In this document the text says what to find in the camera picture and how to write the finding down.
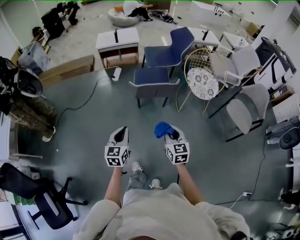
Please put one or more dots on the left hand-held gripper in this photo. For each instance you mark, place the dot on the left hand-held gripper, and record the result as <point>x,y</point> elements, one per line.
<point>116,156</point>

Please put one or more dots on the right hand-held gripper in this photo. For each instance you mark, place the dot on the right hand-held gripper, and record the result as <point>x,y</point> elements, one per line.
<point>178,151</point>

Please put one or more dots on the blue cloth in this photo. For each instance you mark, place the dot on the blue cloth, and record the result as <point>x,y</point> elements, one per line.
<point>162,129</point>

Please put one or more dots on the blue seat grey back chair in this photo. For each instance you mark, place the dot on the blue seat grey back chair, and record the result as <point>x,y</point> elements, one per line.
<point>152,89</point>

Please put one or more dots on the person's right forearm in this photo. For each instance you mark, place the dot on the person's right forearm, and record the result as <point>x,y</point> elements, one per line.
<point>188,185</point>

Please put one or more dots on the person's left forearm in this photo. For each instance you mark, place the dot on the person's left forearm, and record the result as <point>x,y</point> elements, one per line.
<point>113,185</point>

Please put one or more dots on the black mesh office chair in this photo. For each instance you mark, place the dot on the black mesh office chair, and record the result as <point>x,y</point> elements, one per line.
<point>50,206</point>

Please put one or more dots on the blue curved chair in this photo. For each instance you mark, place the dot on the blue curved chair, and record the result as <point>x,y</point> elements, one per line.
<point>164,55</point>

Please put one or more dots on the person's left white shoe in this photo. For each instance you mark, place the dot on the person's left white shoe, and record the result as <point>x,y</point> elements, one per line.
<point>136,167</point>

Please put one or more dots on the person's white shoe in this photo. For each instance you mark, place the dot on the person's white shoe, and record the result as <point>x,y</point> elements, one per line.
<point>155,184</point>
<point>136,167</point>

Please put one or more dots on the person's grey trousers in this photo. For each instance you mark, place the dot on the person's grey trousers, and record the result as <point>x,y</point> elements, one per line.
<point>136,181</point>

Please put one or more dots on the person's right white shoe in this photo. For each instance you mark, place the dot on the person's right white shoe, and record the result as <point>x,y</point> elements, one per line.
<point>155,184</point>

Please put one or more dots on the person's white sweatshirt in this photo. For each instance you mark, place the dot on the person's white sweatshirt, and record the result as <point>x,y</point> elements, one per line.
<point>161,215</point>

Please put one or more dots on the white patterned round cushion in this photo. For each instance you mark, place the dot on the white patterned round cushion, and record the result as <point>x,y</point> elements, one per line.
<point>202,83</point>

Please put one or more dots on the small white power socket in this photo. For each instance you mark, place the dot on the small white power socket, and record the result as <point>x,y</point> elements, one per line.
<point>247,194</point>

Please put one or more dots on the white power strip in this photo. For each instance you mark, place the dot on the white power strip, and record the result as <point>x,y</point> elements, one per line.
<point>116,73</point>

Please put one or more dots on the white cabinet with wooden shelves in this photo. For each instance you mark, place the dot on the white cabinet with wooden shelves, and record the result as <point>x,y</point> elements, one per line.
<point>117,48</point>

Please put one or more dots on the white armchair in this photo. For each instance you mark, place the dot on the white armchair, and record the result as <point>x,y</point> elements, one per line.
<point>243,62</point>

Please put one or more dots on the black floor fan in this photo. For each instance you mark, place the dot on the black floor fan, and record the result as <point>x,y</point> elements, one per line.
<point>289,140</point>

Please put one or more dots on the white square table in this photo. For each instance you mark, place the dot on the white square table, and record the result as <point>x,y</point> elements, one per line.
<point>211,38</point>

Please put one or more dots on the low wooden crate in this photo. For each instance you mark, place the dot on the low wooden crate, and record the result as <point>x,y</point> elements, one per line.
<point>281,95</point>

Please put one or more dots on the black upright device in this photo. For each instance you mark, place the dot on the black upright device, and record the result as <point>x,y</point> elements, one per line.
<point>205,34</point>
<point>116,36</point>

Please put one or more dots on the small white table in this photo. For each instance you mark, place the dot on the small white table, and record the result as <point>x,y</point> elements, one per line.
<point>234,39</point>

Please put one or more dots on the clear plastic bag bin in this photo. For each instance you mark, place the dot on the clear plastic bag bin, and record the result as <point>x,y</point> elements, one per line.
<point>34,57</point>

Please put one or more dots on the white and black machine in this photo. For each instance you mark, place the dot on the white and black machine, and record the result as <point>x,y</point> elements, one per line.
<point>274,63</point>

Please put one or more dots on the white round beanbag seat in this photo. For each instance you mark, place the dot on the white round beanbag seat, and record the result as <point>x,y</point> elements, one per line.
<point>123,20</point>

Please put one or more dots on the cardboard box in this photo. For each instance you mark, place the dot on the cardboard box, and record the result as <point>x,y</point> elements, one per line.
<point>252,29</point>

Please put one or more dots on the white desk with black marks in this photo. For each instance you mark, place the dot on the white desk with black marks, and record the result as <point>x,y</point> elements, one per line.
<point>211,8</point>

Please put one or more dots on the black equipment cart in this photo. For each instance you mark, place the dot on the black equipment cart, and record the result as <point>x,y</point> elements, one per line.
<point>54,22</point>

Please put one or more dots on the grey chair black frame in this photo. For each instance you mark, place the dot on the grey chair black frame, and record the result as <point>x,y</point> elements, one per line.
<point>241,114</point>

